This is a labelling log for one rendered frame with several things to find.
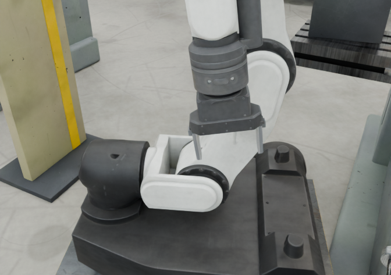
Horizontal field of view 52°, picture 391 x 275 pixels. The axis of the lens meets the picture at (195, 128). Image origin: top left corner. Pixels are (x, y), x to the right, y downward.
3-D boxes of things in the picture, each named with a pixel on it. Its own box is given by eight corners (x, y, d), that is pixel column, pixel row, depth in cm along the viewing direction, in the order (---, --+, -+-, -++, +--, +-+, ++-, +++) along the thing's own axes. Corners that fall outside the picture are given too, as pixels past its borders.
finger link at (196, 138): (201, 152, 73) (196, 122, 70) (201, 161, 70) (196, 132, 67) (192, 152, 73) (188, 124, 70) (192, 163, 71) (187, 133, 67)
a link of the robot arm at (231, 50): (188, 74, 59) (176, -4, 53) (192, 49, 68) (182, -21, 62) (266, 65, 58) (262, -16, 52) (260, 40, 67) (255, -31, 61)
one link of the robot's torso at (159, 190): (141, 213, 103) (137, 174, 96) (155, 165, 120) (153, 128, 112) (221, 219, 101) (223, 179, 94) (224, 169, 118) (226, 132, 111)
